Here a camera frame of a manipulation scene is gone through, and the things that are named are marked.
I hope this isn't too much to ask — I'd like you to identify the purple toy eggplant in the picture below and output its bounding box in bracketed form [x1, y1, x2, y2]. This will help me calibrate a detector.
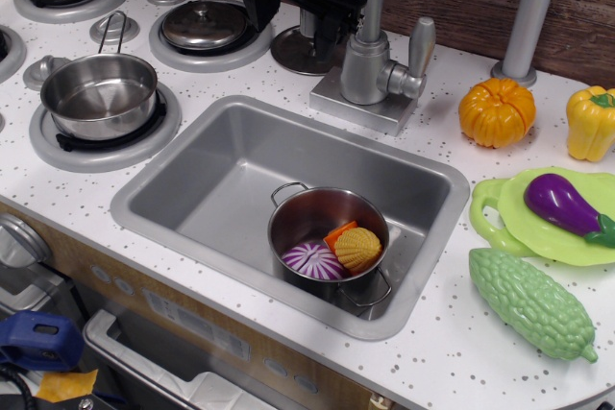
[524, 173, 614, 249]

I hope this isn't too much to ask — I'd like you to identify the orange toy pumpkin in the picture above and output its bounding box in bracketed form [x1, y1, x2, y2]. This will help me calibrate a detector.
[458, 78, 536, 149]

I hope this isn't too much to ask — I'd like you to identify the steel saucepan on burner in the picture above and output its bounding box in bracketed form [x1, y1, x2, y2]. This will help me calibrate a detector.
[40, 33, 158, 141]

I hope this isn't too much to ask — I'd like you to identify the steel lid on burner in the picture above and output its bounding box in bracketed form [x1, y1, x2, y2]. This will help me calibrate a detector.
[161, 0, 248, 51]

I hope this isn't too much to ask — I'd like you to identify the back right burner grey ring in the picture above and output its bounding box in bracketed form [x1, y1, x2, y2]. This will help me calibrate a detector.
[148, 0, 275, 75]

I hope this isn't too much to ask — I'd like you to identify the toy oven door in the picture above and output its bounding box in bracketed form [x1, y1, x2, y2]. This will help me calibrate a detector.
[84, 301, 302, 409]

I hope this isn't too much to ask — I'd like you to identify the left edge burner ring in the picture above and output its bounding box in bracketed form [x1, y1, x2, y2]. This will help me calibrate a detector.
[0, 24, 28, 84]

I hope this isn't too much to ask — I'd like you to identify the grey stove knob left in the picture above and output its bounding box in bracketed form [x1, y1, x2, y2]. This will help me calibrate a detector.
[23, 55, 69, 91]

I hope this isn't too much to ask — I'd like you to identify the grey vertical post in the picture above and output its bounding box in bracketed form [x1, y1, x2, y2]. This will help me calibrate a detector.
[491, 0, 551, 86]

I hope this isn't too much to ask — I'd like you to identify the grey toy sink basin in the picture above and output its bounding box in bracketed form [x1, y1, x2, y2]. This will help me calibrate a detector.
[111, 95, 470, 341]

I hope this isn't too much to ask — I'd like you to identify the purple white toy onion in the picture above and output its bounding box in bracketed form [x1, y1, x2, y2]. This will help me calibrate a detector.
[282, 242, 348, 280]

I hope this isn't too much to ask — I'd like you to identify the silver toy faucet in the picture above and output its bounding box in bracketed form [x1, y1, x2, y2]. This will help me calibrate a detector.
[309, 0, 436, 136]

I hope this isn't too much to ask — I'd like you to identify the orange toy carrot piece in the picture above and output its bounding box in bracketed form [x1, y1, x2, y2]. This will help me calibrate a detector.
[323, 221, 358, 253]

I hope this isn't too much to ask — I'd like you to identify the yellow toy corn piece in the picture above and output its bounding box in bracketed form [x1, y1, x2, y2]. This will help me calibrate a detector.
[333, 228, 382, 274]

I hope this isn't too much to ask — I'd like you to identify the green toy bitter gourd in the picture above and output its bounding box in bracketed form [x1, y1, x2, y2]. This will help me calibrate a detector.
[469, 248, 598, 363]

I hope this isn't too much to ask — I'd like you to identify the light green toy plate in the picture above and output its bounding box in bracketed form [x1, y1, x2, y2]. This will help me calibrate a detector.
[469, 167, 614, 267]

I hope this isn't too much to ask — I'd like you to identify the burner grey ring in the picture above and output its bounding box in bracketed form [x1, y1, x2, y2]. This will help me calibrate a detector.
[148, 0, 275, 75]
[28, 81, 183, 175]

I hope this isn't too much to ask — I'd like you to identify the front burner grey ring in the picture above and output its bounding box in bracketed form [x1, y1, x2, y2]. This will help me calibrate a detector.
[28, 81, 183, 175]

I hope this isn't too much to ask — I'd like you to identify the dark steel lid on counter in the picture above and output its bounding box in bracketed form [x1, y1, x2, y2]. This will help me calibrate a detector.
[270, 26, 346, 76]

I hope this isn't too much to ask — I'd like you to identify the steel pot in sink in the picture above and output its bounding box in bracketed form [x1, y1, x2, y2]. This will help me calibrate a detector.
[267, 181, 392, 309]

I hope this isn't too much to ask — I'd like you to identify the yellow toy bell pepper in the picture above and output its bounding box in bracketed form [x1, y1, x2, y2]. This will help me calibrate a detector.
[566, 86, 614, 162]

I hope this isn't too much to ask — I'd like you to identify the yellow tape piece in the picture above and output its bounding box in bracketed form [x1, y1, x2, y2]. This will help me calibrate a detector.
[36, 369, 99, 403]

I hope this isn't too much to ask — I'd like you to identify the blue clamp tool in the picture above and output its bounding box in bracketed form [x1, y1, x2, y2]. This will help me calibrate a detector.
[1, 310, 85, 372]

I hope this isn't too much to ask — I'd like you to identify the grey stove knob middle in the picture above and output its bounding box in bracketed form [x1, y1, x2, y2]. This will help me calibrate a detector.
[89, 12, 140, 45]

